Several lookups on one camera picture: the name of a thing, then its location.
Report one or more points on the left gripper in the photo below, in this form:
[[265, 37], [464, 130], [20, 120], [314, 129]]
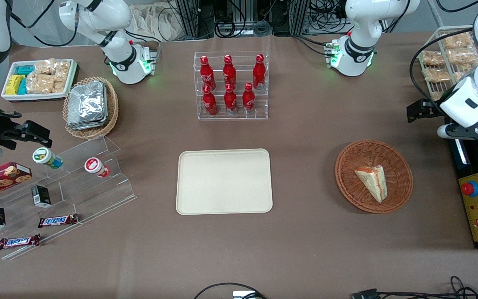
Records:
[[431, 109]]

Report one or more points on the triangle sandwich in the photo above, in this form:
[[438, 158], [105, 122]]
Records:
[[372, 180]]

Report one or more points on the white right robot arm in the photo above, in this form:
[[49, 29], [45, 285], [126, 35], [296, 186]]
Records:
[[118, 58]]

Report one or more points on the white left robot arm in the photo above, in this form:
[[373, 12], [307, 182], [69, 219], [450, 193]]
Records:
[[359, 20]]

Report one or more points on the white rectangular snack tray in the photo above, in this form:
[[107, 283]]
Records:
[[35, 96]]

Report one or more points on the light wicker basket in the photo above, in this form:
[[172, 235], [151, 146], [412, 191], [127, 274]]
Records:
[[112, 108]]

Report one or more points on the brown wicker basket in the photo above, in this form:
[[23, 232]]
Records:
[[355, 187]]

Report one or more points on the beige plastic tray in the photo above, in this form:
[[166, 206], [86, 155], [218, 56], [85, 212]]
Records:
[[222, 182]]

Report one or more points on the clear pastry snack bag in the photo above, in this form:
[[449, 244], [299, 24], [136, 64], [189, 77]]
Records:
[[437, 74], [458, 40], [465, 71], [462, 56], [432, 58], [437, 96]]

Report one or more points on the green lid cup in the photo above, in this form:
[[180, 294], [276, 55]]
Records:
[[45, 157]]

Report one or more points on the silver foil packet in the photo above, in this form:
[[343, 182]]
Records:
[[85, 126], [87, 101]]

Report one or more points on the clear rice cracker bag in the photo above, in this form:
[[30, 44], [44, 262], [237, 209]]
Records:
[[59, 86], [63, 69], [40, 84], [45, 66]]

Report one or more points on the teal snack packet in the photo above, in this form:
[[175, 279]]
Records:
[[23, 86], [25, 69]]

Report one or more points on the yellow snack packet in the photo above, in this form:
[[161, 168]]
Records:
[[13, 85]]

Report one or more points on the red lid cup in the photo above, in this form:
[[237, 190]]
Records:
[[94, 166]]

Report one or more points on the clear acrylic stepped display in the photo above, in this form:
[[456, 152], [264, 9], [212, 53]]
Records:
[[98, 195]]

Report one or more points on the Snickers chocolate bar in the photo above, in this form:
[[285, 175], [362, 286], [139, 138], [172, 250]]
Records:
[[18, 241], [57, 220]]

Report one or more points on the red emergency stop button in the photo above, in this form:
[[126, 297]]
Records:
[[470, 188]]

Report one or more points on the black yellow control box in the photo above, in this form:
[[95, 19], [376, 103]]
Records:
[[477, 216]]

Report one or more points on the beige cloth bag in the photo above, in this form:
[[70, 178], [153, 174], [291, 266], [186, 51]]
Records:
[[156, 23]]

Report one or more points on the red cola bottle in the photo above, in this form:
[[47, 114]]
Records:
[[248, 99], [210, 104], [229, 71], [259, 71], [207, 74], [230, 101]]

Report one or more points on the clear acrylic bottle rack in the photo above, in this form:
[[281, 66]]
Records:
[[239, 118]]

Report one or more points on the small white device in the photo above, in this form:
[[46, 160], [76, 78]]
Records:
[[244, 295]]

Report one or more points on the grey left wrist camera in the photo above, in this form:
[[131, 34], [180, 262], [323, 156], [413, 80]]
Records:
[[471, 132]]

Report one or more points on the aluminium frame post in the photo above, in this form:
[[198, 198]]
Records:
[[189, 18], [299, 16]]

